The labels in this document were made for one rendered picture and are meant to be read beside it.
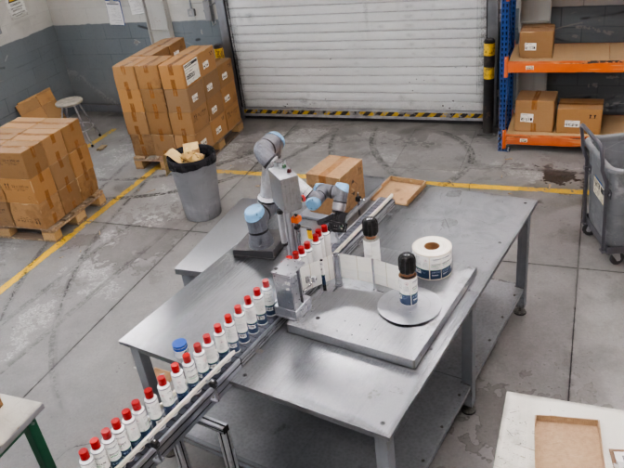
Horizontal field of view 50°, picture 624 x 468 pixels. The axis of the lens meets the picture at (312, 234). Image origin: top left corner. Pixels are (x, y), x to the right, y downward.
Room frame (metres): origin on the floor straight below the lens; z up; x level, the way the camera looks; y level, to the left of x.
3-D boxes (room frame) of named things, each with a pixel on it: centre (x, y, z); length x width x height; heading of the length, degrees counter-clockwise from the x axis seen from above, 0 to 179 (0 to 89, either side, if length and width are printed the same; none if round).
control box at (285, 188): (3.06, 0.10, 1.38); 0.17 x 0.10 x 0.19; 20
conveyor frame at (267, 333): (3.10, -0.03, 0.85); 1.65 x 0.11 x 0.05; 145
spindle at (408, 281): (2.62, -0.42, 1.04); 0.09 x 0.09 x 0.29
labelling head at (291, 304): (2.70, 0.14, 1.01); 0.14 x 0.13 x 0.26; 145
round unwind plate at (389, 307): (2.62, -0.42, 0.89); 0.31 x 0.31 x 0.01
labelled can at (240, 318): (2.52, 0.38, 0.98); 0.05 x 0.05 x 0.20
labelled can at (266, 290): (2.70, 0.25, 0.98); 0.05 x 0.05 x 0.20
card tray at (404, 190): (3.92, -0.60, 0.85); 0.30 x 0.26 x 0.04; 145
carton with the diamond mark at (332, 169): (3.84, -0.19, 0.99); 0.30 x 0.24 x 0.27; 145
